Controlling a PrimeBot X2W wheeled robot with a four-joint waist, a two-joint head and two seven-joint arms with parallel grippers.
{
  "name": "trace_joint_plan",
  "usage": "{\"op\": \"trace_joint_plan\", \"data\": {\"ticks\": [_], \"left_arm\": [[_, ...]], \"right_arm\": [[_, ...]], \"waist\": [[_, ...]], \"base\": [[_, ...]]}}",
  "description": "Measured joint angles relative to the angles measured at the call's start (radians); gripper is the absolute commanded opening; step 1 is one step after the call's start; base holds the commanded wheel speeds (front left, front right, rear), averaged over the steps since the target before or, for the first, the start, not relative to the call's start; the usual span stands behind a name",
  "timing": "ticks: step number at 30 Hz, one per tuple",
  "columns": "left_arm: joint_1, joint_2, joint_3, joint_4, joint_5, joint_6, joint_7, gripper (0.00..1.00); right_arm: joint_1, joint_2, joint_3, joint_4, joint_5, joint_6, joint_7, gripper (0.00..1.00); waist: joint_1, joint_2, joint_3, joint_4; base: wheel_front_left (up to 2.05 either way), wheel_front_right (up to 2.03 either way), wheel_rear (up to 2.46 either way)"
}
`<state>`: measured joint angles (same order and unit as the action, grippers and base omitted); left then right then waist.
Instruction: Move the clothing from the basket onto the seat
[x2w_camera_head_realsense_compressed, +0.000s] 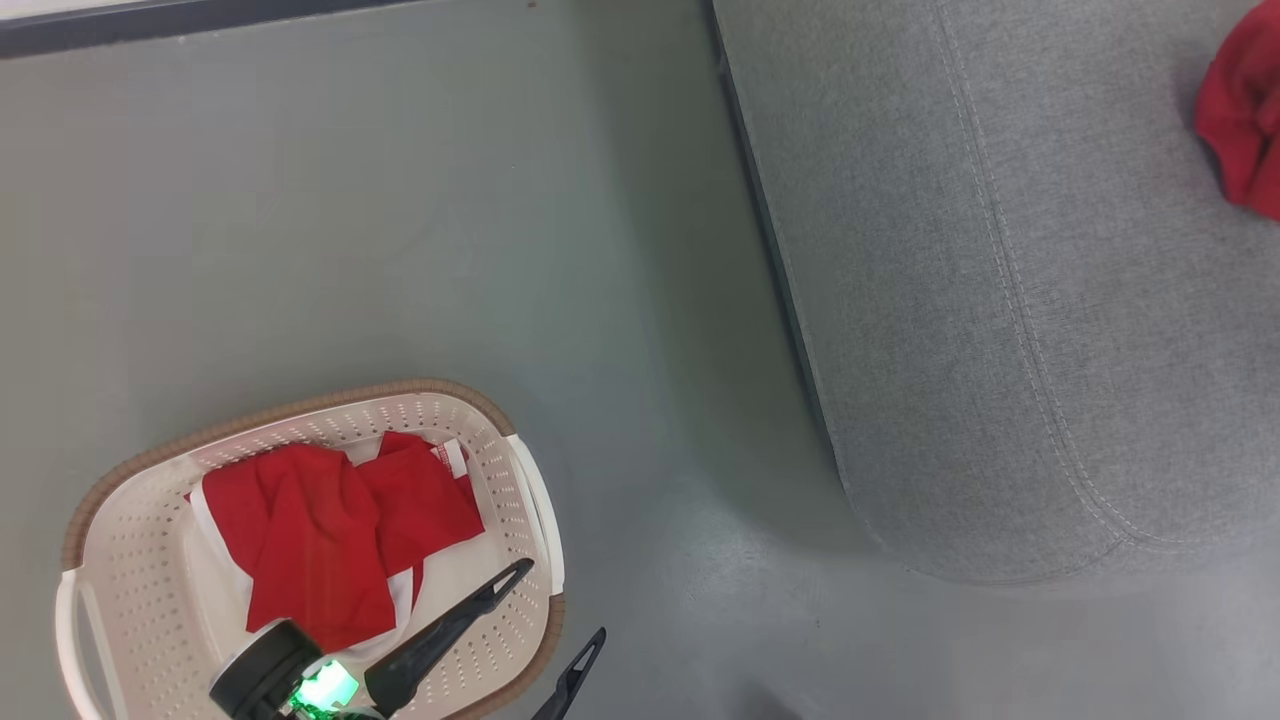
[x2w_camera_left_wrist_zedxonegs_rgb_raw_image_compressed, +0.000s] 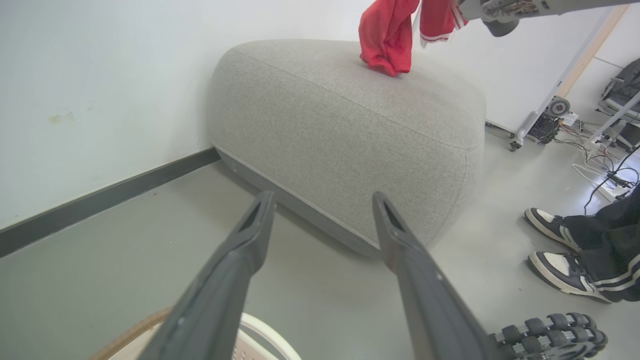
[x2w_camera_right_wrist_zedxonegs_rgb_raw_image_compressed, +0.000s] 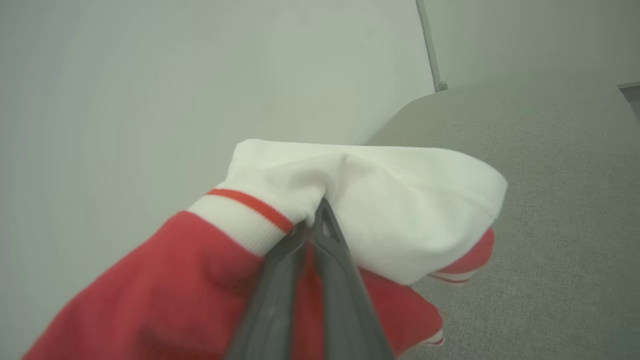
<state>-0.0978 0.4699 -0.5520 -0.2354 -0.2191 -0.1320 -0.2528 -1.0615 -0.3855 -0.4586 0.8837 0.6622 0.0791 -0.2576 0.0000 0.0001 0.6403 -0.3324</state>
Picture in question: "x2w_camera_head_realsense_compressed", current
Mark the cream perforated laundry basket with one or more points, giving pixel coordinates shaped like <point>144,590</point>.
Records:
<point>130,560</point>

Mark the grey fabric sofa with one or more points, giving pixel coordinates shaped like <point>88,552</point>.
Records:
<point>1000,300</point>

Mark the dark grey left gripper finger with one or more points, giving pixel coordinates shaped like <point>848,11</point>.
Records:
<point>575,680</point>
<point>445,630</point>

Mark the dark grey baseboard strip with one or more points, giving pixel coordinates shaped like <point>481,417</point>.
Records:
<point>150,25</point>

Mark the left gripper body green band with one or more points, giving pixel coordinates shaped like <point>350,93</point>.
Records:
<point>325,690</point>

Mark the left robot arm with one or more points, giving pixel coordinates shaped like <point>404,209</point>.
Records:
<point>255,670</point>

